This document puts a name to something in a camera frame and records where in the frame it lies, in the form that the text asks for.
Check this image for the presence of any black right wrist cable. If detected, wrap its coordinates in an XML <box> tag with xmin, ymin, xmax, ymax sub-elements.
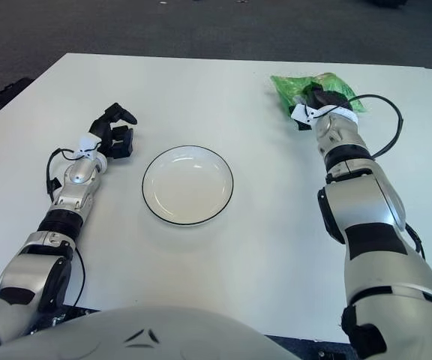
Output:
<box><xmin>313</xmin><ymin>93</ymin><xmax>405</xmax><ymax>158</ymax></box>

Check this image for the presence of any black bag on floor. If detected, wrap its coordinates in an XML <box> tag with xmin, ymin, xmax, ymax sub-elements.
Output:
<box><xmin>0</xmin><ymin>77</ymin><xmax>35</xmax><ymax>112</ymax></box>

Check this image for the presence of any green snack bag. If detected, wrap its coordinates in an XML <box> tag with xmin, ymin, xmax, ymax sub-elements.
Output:
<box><xmin>269</xmin><ymin>72</ymin><xmax>368</xmax><ymax>118</ymax></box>

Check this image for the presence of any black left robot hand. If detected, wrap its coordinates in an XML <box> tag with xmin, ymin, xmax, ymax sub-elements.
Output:
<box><xmin>90</xmin><ymin>101</ymin><xmax>139</xmax><ymax>161</ymax></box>

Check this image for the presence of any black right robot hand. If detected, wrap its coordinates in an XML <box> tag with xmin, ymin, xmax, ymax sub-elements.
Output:
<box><xmin>289</xmin><ymin>80</ymin><xmax>352</xmax><ymax>132</ymax></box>

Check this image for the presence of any thin black elbow cable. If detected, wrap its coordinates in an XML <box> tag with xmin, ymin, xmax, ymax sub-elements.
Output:
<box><xmin>69</xmin><ymin>245</ymin><xmax>86</xmax><ymax>311</ymax></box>

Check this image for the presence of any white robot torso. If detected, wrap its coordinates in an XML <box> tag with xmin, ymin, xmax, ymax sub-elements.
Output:
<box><xmin>0</xmin><ymin>304</ymin><xmax>307</xmax><ymax>360</ymax></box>

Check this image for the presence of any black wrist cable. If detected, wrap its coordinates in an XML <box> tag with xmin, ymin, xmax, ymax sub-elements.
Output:
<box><xmin>313</xmin><ymin>93</ymin><xmax>405</xmax><ymax>158</ymax></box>
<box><xmin>45</xmin><ymin>148</ymin><xmax>89</xmax><ymax>196</ymax></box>

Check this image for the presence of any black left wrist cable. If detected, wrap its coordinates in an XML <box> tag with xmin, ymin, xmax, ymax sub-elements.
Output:
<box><xmin>45</xmin><ymin>148</ymin><xmax>89</xmax><ymax>196</ymax></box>

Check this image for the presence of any white plate with black rim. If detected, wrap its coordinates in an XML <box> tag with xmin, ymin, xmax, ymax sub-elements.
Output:
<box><xmin>142</xmin><ymin>146</ymin><xmax>235</xmax><ymax>227</ymax></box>

